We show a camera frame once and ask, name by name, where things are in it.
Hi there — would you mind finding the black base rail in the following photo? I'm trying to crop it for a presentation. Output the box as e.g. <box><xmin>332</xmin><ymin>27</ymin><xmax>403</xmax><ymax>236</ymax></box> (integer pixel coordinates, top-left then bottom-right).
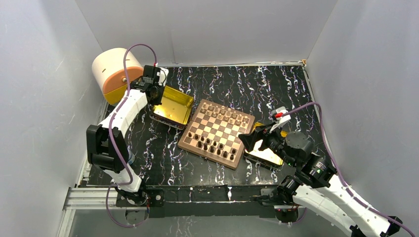
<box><xmin>115</xmin><ymin>185</ymin><xmax>310</xmax><ymax>219</ymax></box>

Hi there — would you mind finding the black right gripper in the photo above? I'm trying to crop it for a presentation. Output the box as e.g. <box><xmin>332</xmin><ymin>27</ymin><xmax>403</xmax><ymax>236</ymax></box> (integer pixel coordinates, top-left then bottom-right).
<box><xmin>237</xmin><ymin>121</ymin><xmax>296</xmax><ymax>167</ymax></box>

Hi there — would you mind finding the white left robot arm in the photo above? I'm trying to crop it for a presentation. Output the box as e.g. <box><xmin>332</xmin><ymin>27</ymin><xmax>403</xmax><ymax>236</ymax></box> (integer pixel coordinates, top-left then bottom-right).
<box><xmin>86</xmin><ymin>65</ymin><xmax>168</xmax><ymax>205</ymax></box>

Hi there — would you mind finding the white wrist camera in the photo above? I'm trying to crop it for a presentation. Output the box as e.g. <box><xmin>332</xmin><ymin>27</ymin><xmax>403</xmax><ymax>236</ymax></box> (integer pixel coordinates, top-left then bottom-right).
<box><xmin>269</xmin><ymin>106</ymin><xmax>291</xmax><ymax>133</ymax></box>
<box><xmin>159</xmin><ymin>68</ymin><xmax>169</xmax><ymax>84</ymax></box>

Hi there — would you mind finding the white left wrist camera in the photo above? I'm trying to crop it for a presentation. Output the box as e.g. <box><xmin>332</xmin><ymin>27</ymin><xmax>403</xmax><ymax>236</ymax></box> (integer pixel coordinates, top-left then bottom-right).
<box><xmin>159</xmin><ymin>68</ymin><xmax>169</xmax><ymax>84</ymax></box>

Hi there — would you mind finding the gold tin box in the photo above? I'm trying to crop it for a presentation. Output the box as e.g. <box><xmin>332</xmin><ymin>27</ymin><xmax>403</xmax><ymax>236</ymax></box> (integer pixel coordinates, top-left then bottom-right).
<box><xmin>150</xmin><ymin>86</ymin><xmax>194</xmax><ymax>130</ymax></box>

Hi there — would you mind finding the round cream drawer cabinet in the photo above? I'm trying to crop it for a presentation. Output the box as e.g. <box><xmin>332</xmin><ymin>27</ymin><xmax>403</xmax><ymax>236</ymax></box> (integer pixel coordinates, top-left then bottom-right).
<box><xmin>91</xmin><ymin>48</ymin><xmax>127</xmax><ymax>105</ymax></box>

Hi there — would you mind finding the wooden chess board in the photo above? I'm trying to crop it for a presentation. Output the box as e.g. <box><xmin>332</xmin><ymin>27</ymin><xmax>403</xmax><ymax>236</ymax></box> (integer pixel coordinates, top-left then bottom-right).
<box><xmin>178</xmin><ymin>99</ymin><xmax>255</xmax><ymax>170</ymax></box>

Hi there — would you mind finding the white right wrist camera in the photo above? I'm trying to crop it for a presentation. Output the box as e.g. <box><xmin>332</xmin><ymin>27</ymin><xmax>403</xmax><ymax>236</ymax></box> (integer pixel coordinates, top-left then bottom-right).
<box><xmin>269</xmin><ymin>106</ymin><xmax>291</xmax><ymax>133</ymax></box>

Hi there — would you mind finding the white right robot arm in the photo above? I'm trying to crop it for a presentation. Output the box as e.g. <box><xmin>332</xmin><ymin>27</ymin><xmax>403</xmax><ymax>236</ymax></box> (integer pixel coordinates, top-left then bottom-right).
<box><xmin>238</xmin><ymin>125</ymin><xmax>402</xmax><ymax>237</ymax></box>

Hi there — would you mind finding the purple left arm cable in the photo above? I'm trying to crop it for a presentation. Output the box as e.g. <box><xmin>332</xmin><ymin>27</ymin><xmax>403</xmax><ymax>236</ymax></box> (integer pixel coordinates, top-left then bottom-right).
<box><xmin>105</xmin><ymin>43</ymin><xmax>158</xmax><ymax>229</ymax></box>

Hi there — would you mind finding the gold tin lid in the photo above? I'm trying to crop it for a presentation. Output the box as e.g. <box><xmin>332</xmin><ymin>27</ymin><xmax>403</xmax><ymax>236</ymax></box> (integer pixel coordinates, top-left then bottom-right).
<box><xmin>245</xmin><ymin>123</ymin><xmax>284</xmax><ymax>168</ymax></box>

